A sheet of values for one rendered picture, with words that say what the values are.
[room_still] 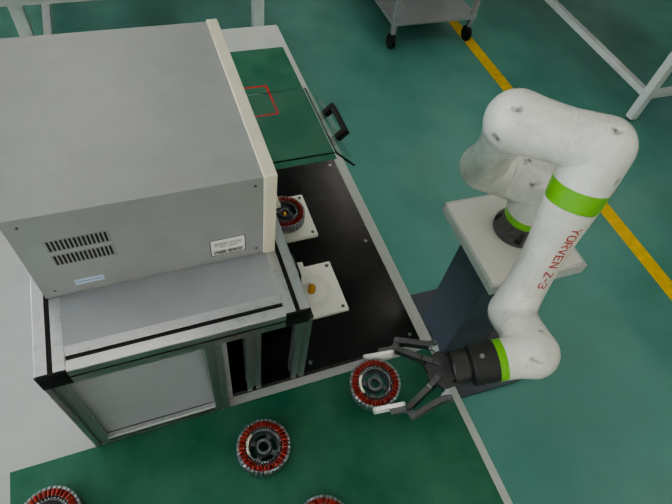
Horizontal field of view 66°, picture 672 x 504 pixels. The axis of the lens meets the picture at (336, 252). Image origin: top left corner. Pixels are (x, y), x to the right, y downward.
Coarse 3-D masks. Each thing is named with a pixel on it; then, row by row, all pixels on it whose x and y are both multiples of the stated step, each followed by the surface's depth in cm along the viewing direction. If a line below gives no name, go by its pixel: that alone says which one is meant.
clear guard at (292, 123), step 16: (256, 96) 129; (272, 96) 130; (288, 96) 131; (304, 96) 132; (256, 112) 126; (272, 112) 127; (288, 112) 127; (304, 112) 128; (320, 112) 131; (272, 128) 123; (288, 128) 124; (304, 128) 125; (320, 128) 125; (336, 128) 134; (272, 144) 120; (288, 144) 121; (304, 144) 121; (320, 144) 122; (336, 144) 125; (272, 160) 117; (288, 160) 118; (352, 160) 128
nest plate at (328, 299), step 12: (324, 264) 137; (312, 276) 134; (324, 276) 134; (324, 288) 132; (336, 288) 133; (312, 300) 130; (324, 300) 130; (336, 300) 131; (312, 312) 128; (324, 312) 128; (336, 312) 129
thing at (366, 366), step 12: (372, 360) 116; (384, 360) 116; (360, 372) 114; (372, 372) 116; (384, 372) 115; (396, 372) 115; (360, 384) 112; (396, 384) 113; (360, 396) 111; (372, 396) 112; (384, 396) 112; (396, 396) 112
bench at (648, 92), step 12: (552, 0) 358; (564, 12) 350; (576, 24) 343; (588, 36) 336; (600, 48) 329; (612, 60) 323; (624, 72) 317; (660, 72) 294; (636, 84) 311; (648, 84) 303; (660, 84) 299; (648, 96) 305; (660, 96) 310; (636, 108) 314
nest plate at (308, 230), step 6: (300, 198) 149; (306, 210) 147; (306, 216) 145; (306, 222) 144; (312, 222) 144; (300, 228) 143; (306, 228) 143; (312, 228) 143; (288, 234) 141; (294, 234) 141; (300, 234) 141; (306, 234) 142; (312, 234) 142; (288, 240) 140; (294, 240) 141
